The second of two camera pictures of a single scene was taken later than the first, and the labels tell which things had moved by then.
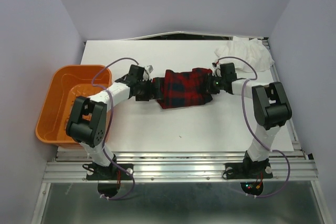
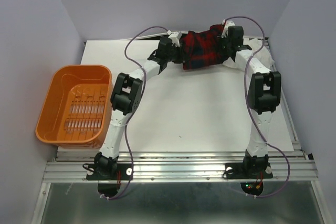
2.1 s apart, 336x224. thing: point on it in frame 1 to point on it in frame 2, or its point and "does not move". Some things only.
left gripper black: x=153 y=93 to x=181 y=52
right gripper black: x=210 y=89 to x=222 y=51
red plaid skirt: x=184 y=89 to x=204 y=49
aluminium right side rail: x=289 y=105 does not move
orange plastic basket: x=68 y=82 does not move
